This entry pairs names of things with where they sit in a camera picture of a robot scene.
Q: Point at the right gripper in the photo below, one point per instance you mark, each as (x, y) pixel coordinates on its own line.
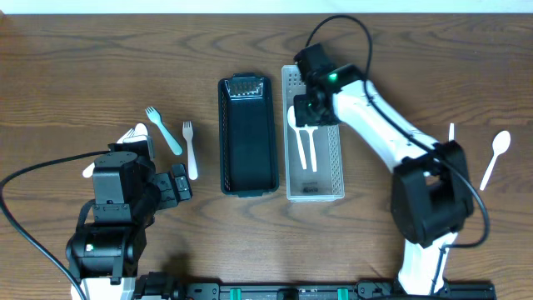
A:
(301, 117)

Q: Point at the white spoon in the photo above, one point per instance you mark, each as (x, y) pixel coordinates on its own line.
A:
(310, 131)
(291, 119)
(500, 145)
(140, 130)

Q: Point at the white fork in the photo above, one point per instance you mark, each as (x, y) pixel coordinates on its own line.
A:
(88, 171)
(187, 132)

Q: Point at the mint green plastic fork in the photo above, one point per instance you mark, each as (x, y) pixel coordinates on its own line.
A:
(155, 117)

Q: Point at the white spoon bowl down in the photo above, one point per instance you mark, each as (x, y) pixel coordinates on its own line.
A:
(451, 132)

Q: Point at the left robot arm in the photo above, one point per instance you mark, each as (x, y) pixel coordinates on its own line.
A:
(110, 235)

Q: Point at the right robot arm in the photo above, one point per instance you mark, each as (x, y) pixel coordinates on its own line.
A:
(430, 200)

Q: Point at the clear white plastic basket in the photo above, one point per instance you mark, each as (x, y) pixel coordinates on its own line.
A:
(306, 186)

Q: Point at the dark green plastic basket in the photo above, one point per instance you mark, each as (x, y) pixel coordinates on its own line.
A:
(248, 154)

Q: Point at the black mounting rail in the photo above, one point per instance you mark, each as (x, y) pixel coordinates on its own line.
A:
(161, 286)

